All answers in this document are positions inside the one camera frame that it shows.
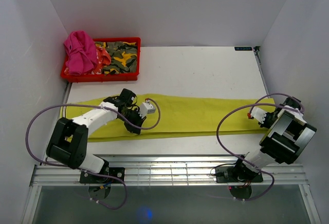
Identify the aluminium rail frame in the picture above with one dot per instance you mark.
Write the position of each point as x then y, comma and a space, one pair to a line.
174, 162

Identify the orange patterned garment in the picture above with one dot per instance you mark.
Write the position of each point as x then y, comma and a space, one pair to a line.
103, 60

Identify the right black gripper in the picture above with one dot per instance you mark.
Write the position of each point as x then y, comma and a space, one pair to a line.
264, 125

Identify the pink garment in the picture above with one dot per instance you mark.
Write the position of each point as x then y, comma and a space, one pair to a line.
82, 54

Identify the yellow-green trousers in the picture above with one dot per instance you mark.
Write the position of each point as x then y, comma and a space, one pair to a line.
184, 117

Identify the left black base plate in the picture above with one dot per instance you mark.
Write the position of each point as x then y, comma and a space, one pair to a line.
117, 172

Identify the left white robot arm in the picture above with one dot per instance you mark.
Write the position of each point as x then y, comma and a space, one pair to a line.
68, 142

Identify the red plastic bin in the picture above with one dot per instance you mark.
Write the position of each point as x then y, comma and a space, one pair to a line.
88, 77

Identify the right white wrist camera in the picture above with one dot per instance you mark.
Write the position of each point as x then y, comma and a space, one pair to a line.
258, 114

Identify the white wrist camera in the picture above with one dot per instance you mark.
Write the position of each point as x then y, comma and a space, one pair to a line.
146, 108
258, 114

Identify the blue table label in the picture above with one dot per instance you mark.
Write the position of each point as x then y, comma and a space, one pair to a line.
243, 48

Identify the camouflage garment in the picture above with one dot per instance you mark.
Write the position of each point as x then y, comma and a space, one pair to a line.
123, 57

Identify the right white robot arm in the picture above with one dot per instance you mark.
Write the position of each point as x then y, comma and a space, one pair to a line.
287, 136

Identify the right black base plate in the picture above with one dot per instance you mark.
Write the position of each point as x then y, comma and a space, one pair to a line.
231, 173

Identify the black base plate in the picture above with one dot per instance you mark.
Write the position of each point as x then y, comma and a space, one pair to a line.
231, 173
117, 172

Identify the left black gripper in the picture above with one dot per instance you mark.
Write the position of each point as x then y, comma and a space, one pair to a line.
139, 120

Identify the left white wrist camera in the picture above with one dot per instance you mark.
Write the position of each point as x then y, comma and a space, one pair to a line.
146, 108

